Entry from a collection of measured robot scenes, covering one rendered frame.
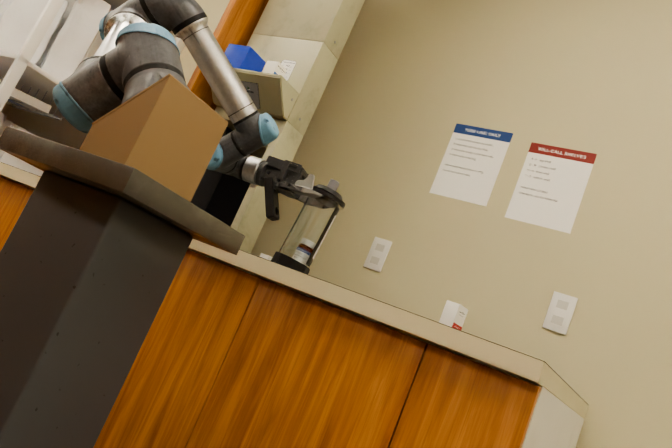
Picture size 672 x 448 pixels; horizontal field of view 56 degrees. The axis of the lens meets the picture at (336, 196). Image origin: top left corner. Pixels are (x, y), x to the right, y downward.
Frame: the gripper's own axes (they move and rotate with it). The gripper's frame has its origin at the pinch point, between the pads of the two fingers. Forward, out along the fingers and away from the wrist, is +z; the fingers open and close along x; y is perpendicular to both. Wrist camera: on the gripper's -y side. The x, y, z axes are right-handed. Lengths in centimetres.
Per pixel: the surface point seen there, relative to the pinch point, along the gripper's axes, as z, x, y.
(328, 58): -29, 27, 53
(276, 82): -34.6, 11.6, 33.7
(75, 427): -2, -59, -62
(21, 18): -172, 41, 39
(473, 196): 30, 49, 30
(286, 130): -29.7, 22.8, 23.3
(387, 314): 32.0, -25.9, -22.8
